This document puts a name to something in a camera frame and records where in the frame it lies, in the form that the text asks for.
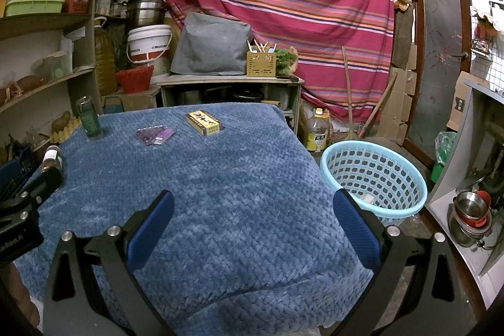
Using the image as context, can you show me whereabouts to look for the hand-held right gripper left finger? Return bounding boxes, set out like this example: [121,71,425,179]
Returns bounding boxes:
[43,190,176,336]

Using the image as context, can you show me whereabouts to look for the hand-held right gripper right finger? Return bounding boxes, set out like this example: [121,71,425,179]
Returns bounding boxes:
[327,188,465,336]

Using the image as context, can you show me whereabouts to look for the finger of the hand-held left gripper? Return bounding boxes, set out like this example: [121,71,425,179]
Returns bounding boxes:
[0,171,60,208]

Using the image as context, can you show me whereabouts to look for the light blue plastic basket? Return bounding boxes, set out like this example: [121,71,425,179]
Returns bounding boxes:
[320,141,428,230]

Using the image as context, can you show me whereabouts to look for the person's left forearm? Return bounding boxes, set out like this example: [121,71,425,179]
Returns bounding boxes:
[0,263,40,327]

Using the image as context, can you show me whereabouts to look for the brown jar with white label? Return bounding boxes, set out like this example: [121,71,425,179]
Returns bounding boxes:
[39,145,67,190]

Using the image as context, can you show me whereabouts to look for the blue plastic crate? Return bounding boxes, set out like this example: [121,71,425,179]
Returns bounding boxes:
[0,145,34,203]

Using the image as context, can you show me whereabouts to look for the yellow egg tray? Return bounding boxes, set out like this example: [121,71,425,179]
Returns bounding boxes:
[49,117,81,144]

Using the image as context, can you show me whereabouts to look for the green glass bottle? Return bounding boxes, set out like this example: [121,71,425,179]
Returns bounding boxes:
[76,96,102,141]

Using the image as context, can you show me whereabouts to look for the blue knitted blanket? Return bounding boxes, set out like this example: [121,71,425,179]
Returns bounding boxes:
[12,102,379,336]

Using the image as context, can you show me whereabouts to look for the purple blister pack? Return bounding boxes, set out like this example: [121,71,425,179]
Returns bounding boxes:
[136,125,175,145]

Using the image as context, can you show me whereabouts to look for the oil bottle with yellow label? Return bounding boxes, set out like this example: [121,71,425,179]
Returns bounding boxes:
[303,108,333,152]

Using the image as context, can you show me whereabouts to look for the white cabinet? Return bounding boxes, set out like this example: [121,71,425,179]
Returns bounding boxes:
[425,78,504,277]

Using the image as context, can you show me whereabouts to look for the stack of steel bowls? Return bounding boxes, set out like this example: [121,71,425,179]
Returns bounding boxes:
[447,190,495,248]

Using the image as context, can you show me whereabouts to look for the yellow patterned box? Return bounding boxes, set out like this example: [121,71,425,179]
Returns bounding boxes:
[185,110,226,137]

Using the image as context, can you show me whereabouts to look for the green plastic bag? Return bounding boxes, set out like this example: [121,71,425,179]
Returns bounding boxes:
[434,131,457,165]

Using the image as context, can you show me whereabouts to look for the clear plastic container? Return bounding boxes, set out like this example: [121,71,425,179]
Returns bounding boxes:
[41,50,73,83]

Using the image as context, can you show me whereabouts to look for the wooden stick with red grip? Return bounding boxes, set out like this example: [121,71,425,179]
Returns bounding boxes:
[360,72,398,138]

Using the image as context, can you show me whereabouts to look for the flattened cardboard sheets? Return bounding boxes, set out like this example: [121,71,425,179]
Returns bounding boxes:
[380,45,418,148]

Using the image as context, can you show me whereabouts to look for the straw broom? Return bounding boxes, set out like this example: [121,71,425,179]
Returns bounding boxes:
[342,46,357,142]

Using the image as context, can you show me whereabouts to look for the large yellow oil jug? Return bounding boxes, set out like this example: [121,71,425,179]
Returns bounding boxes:
[94,17,119,96]

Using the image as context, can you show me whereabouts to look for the cardboard box with dark logo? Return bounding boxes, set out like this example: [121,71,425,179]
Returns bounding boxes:
[445,71,491,132]

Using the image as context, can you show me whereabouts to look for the wooden shelf unit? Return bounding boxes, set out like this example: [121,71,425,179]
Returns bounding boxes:
[0,0,103,163]

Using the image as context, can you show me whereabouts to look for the low wooden side table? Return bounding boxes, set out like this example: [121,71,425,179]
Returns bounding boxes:
[157,74,306,124]

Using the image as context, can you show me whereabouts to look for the green plastic tray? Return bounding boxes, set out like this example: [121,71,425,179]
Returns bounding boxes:
[5,0,66,17]

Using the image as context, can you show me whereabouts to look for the green leafy vegetables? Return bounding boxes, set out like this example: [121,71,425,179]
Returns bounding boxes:
[275,47,299,77]

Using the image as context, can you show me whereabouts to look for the white plastic bucket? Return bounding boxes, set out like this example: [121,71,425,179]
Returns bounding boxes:
[126,24,173,65]

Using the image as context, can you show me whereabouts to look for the yellow utensil holder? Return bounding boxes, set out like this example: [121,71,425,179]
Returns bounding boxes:
[246,39,277,77]

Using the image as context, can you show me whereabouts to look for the small red plastic basket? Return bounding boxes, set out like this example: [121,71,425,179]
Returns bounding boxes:
[63,0,93,14]

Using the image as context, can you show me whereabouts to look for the brown framed door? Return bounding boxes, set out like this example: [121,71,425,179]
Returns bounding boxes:
[405,0,473,167]

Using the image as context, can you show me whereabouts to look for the steel cooking pot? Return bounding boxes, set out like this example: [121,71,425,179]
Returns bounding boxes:
[121,0,166,30]

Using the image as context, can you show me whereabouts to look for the white wire wall grid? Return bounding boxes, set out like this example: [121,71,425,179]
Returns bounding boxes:
[468,0,504,93]

